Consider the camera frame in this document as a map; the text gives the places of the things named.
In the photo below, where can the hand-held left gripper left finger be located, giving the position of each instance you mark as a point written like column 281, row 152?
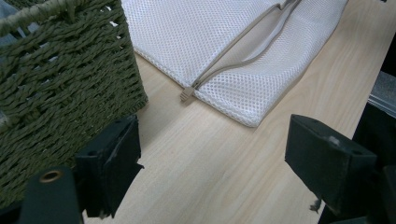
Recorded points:
column 107, row 168

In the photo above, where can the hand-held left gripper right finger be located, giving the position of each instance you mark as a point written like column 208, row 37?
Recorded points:
column 327, row 161

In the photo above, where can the green woven basket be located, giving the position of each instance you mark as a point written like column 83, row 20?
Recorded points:
column 62, row 81

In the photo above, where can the white mesh laundry bag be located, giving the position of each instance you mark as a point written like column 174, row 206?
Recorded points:
column 230, row 46

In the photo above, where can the grey cloth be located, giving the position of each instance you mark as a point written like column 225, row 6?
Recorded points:
column 383, row 93

